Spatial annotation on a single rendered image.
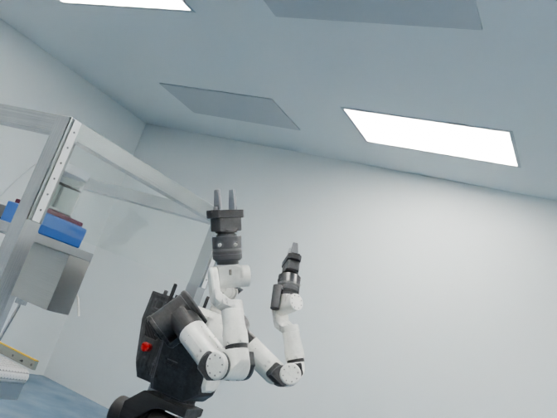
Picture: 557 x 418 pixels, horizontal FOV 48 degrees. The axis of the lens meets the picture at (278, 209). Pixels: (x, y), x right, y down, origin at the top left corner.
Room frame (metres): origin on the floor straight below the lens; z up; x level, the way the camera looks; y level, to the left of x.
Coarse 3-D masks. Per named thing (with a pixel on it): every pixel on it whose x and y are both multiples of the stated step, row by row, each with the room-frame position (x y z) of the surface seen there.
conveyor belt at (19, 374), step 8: (0, 360) 2.23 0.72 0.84; (8, 360) 2.28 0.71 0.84; (0, 368) 2.13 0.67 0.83; (8, 368) 2.16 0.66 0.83; (16, 368) 2.20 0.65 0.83; (24, 368) 2.23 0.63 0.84; (0, 376) 2.13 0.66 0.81; (8, 376) 2.16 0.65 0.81; (16, 376) 2.18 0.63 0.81; (24, 376) 2.21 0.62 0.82
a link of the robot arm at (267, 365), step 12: (252, 348) 2.35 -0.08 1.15; (264, 348) 2.36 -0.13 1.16; (264, 360) 2.34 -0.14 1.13; (276, 360) 2.35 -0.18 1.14; (264, 372) 2.34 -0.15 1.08; (276, 372) 2.31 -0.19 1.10; (288, 372) 2.31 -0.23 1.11; (300, 372) 2.31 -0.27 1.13; (276, 384) 2.32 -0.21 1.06; (288, 384) 2.30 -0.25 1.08
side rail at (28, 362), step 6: (0, 348) 2.33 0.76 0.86; (6, 348) 2.31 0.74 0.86; (6, 354) 2.31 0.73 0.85; (12, 354) 2.29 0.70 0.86; (18, 354) 2.28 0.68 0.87; (18, 360) 2.27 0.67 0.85; (24, 360) 2.26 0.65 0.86; (30, 360) 2.25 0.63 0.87; (30, 366) 2.24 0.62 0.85; (36, 366) 2.25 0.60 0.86
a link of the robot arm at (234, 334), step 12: (228, 312) 1.82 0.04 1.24; (240, 312) 1.82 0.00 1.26; (228, 324) 1.81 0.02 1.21; (240, 324) 1.81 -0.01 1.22; (228, 336) 1.80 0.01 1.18; (240, 336) 1.80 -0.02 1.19; (228, 348) 1.80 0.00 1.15; (240, 348) 1.79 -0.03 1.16; (240, 360) 1.79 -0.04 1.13; (252, 360) 1.84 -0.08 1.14; (240, 372) 1.81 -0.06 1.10
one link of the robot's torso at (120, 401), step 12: (120, 396) 2.26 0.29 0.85; (132, 396) 2.19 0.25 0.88; (144, 396) 2.17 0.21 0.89; (156, 396) 2.16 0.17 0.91; (120, 408) 2.22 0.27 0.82; (132, 408) 2.18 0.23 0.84; (144, 408) 2.17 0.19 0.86; (156, 408) 2.16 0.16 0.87; (168, 408) 2.14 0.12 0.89; (180, 408) 2.12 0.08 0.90; (192, 408) 2.17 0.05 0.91
